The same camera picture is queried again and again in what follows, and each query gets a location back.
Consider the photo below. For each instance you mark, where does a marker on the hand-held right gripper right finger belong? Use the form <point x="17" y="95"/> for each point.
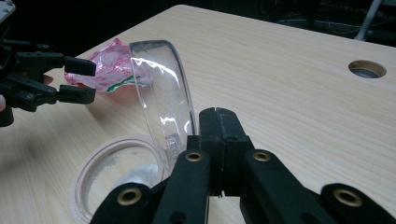
<point x="264" y="186"/>

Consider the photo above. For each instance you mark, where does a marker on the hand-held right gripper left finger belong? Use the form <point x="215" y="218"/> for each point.
<point x="190" y="186"/>

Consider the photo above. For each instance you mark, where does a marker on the pink and white plastic bag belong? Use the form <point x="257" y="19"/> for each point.
<point x="109" y="67"/>

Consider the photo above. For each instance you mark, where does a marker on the clear jar with beige collar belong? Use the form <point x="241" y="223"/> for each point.
<point x="162" y="93"/>

